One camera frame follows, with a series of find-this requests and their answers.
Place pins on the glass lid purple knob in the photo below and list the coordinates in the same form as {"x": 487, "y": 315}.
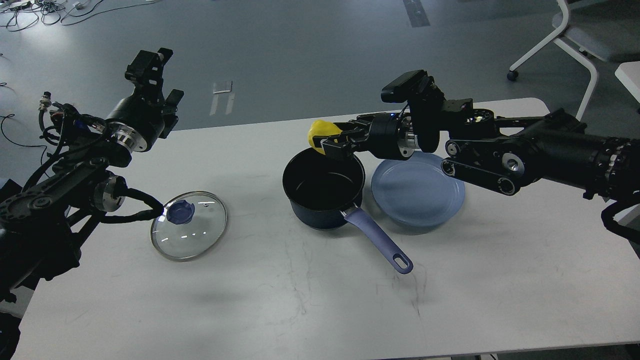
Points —
{"x": 190, "y": 225}

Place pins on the white table corner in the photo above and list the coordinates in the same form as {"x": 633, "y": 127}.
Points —
{"x": 629, "y": 75}

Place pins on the white office chair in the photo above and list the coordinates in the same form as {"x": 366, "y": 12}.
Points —
{"x": 608, "y": 30}

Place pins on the dark blue saucepan purple handle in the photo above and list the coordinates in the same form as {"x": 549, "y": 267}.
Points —
{"x": 326, "y": 194}

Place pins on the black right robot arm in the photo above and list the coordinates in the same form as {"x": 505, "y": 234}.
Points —
{"x": 500, "y": 154}

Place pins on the blue round plate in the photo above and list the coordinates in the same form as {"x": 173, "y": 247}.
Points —
{"x": 416, "y": 192}

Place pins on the yellow potato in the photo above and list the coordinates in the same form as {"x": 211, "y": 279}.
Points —
{"x": 320, "y": 130}

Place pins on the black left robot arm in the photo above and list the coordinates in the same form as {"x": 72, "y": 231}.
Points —
{"x": 45, "y": 224}

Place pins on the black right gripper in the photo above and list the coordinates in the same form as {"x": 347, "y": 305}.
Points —
{"x": 386, "y": 135}

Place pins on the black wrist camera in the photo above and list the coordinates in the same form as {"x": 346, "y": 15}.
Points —
{"x": 424, "y": 100}

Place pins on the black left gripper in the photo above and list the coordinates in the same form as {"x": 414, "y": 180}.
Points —
{"x": 136, "y": 123}

